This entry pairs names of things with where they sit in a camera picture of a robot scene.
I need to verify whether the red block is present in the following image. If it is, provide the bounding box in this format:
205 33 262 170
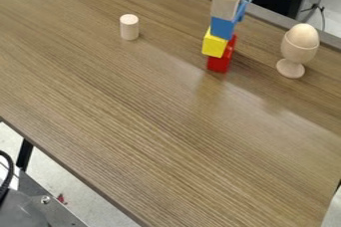
204 34 239 74

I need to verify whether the yellow cube block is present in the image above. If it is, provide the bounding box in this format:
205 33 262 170
200 27 231 59

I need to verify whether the wooden cylinder block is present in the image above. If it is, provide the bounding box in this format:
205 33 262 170
118 13 142 42

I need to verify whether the blue cube block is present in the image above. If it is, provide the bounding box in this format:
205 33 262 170
208 16 239 42

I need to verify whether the natural wood block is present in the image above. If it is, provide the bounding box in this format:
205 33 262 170
208 0 244 22

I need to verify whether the thin blue block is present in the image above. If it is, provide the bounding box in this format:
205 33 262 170
232 0 256 24

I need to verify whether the wooden egg cup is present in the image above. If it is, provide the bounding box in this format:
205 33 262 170
274 35 321 80

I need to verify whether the wooden egg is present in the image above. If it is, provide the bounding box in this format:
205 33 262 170
286 23 321 48

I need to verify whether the grey metal base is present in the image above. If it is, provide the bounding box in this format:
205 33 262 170
0 170 91 227

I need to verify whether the black cable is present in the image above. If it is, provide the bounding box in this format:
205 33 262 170
0 149 17 205

